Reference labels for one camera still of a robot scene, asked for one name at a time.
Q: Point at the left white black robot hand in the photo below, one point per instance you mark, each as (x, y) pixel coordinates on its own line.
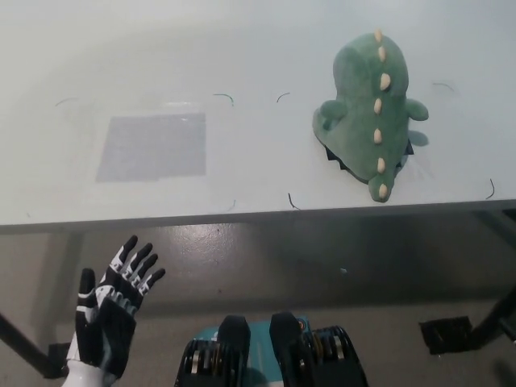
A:
(109, 322)

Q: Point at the grey tape square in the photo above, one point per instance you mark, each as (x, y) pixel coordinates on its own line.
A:
(153, 147)

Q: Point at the black table leg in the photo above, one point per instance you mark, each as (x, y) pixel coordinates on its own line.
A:
(24, 342)
(496, 318)

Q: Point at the green plush dinosaur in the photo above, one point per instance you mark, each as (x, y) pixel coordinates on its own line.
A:
(363, 121)

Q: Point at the black teal robot torso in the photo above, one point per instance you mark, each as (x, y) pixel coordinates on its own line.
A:
(235, 334)

